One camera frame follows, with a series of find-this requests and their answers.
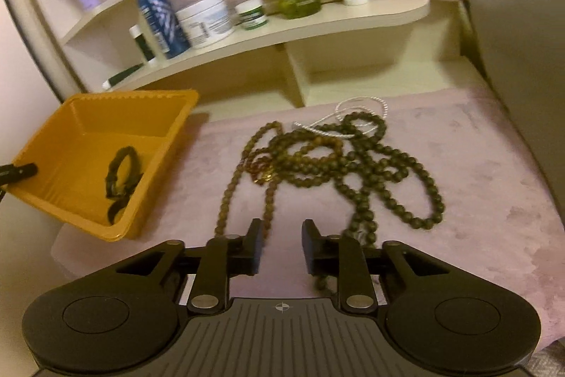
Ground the grey cushion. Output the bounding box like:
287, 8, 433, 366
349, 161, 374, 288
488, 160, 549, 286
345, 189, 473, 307
461, 0, 565, 175

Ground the white lip balm stick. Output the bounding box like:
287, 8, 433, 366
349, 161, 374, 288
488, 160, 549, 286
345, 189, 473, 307
129, 25, 157, 63

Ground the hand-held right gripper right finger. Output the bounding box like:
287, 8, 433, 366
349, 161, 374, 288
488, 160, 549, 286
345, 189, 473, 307
301, 219, 448, 311

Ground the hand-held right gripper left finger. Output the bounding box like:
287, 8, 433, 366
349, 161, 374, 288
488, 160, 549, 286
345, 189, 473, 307
115, 218, 264, 313

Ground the cream wooden shelf unit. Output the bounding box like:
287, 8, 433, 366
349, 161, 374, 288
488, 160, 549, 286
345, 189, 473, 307
0, 0, 431, 108

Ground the small green-label jar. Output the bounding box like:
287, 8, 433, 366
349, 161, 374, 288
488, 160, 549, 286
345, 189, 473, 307
234, 0, 269, 31

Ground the dark bead necklace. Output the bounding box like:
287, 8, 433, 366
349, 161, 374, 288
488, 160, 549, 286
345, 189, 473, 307
265, 112, 446, 289

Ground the white cream jar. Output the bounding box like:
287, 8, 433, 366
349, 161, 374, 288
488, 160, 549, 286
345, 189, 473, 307
176, 0, 236, 49

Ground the blue spray bottle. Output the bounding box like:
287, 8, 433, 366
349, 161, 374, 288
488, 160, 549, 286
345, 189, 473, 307
129, 0, 191, 60

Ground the pink towel table cover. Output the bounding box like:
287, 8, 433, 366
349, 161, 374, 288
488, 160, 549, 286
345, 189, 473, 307
50, 88, 561, 302

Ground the orange plastic tray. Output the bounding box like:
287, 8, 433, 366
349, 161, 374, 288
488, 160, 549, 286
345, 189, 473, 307
8, 89, 200, 242

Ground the white pearl necklace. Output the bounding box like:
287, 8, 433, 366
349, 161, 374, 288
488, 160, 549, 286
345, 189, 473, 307
291, 96, 389, 139

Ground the amber bead bracelet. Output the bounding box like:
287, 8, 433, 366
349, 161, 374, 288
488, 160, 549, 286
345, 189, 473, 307
247, 154, 276, 185

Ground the medium brown bead bracelet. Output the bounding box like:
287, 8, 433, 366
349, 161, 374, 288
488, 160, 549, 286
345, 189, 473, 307
304, 137, 344, 154

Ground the dark green tube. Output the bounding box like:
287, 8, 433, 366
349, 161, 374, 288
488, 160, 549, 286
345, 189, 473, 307
101, 63, 145, 90

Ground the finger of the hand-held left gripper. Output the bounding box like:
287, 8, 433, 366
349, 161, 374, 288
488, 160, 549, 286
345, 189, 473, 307
0, 163, 39, 188

